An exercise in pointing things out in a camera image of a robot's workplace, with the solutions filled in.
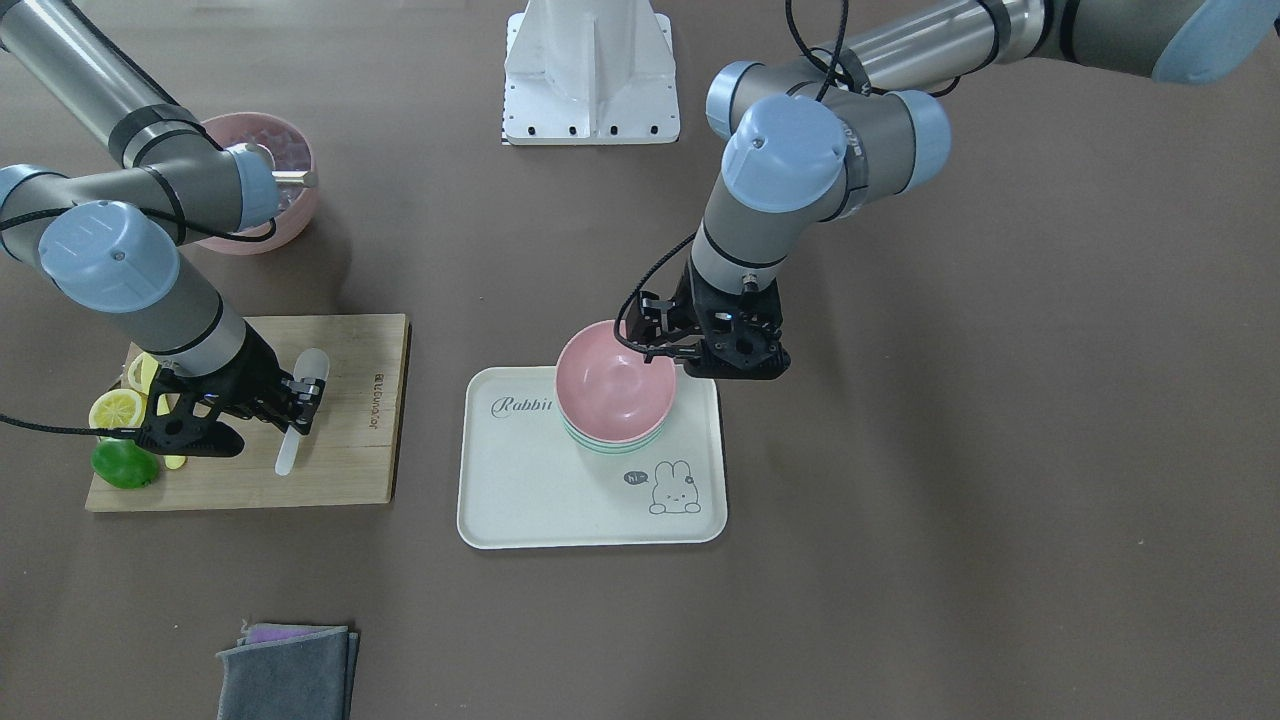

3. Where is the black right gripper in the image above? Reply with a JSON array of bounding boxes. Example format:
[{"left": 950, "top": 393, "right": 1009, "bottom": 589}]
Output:
[{"left": 134, "top": 325, "right": 326, "bottom": 457}]

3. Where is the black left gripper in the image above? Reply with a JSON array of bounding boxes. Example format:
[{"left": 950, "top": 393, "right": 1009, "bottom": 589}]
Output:
[{"left": 614, "top": 263, "right": 791, "bottom": 380}]

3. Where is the white ceramic spoon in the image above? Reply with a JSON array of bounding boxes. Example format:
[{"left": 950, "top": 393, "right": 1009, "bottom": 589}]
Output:
[{"left": 274, "top": 347, "right": 330, "bottom": 477}]

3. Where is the small pink bowl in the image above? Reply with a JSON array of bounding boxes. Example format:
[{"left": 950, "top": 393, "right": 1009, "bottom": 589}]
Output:
[{"left": 554, "top": 320, "right": 677, "bottom": 442}]

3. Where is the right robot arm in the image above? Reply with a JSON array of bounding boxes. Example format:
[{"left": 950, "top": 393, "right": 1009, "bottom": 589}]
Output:
[{"left": 1, "top": 1, "right": 329, "bottom": 474}]

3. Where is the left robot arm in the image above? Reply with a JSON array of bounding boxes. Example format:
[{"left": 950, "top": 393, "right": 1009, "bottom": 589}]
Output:
[{"left": 614, "top": 1, "right": 1277, "bottom": 380}]

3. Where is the green bowl stack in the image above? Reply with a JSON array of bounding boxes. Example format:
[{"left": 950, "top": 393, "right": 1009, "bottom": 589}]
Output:
[{"left": 562, "top": 419, "right": 666, "bottom": 455}]

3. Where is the large pink ice bowl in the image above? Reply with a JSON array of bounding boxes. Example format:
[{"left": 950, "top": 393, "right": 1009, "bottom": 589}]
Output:
[{"left": 198, "top": 111, "right": 319, "bottom": 256}]

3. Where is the bamboo cutting board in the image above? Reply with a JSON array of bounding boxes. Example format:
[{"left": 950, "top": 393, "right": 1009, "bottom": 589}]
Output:
[{"left": 84, "top": 314, "right": 410, "bottom": 512}]

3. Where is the yellow plastic knife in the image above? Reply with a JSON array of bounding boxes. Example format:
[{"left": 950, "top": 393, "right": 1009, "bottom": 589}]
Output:
[{"left": 140, "top": 355, "right": 189, "bottom": 471}]

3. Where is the yellow lemon slice lower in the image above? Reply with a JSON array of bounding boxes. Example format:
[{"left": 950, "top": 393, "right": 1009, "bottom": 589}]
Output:
[{"left": 124, "top": 352, "right": 160, "bottom": 396}]

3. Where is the yellow lemon slice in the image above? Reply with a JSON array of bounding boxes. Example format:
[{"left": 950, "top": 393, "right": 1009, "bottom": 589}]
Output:
[
  {"left": 88, "top": 388, "right": 147, "bottom": 429},
  {"left": 124, "top": 352, "right": 160, "bottom": 396}
]

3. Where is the yellow lemon slice upper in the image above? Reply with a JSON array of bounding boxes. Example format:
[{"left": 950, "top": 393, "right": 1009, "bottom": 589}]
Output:
[{"left": 88, "top": 388, "right": 147, "bottom": 429}]

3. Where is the green toy lime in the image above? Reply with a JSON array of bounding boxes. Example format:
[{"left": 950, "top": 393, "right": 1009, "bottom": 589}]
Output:
[{"left": 90, "top": 438, "right": 159, "bottom": 489}]

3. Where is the cream rabbit tray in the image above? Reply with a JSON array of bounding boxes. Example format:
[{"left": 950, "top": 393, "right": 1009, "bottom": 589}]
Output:
[{"left": 457, "top": 366, "right": 730, "bottom": 550}]

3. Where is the metal ice scoop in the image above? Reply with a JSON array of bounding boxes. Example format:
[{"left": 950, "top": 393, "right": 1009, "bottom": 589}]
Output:
[{"left": 230, "top": 143, "right": 319, "bottom": 188}]

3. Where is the folded grey cloth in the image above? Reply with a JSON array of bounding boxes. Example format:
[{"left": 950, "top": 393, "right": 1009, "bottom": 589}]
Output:
[{"left": 218, "top": 623, "right": 360, "bottom": 719}]

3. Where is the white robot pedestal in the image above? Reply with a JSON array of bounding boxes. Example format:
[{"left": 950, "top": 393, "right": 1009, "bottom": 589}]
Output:
[{"left": 502, "top": 1, "right": 681, "bottom": 146}]

